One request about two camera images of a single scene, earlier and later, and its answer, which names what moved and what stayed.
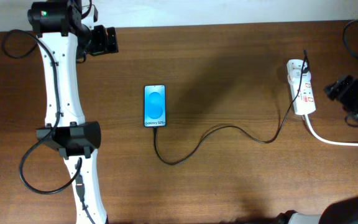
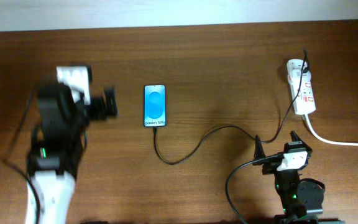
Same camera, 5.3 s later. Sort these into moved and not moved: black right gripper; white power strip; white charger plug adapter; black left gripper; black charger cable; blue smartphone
Moved: black right gripper; black left gripper
Not moved: white charger plug adapter; white power strip; blue smartphone; black charger cable
